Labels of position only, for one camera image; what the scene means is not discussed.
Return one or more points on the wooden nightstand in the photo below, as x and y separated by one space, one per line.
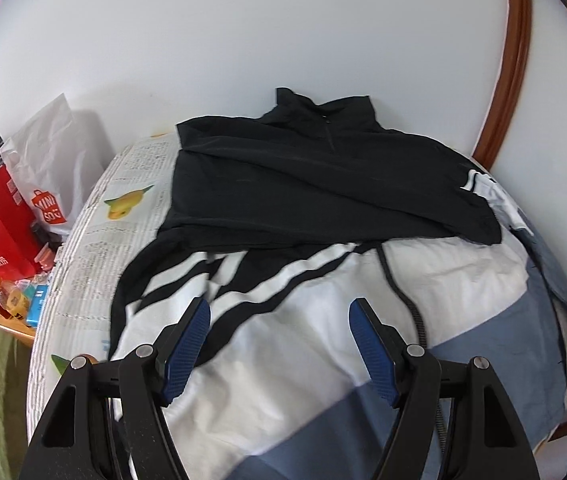
13 329

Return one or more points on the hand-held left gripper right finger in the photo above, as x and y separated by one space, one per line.
371 350

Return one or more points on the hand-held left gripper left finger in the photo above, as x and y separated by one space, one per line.
186 350

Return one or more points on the fruit-printed bed sheet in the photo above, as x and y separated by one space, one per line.
88 250

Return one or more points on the white plastic bag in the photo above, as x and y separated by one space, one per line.
48 160

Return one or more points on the brown wooden door frame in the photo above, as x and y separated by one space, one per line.
511 60

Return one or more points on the small blue box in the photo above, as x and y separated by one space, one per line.
37 304

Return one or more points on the black white blue jacket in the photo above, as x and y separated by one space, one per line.
313 195

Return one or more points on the green cloth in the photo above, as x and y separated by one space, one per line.
3 385

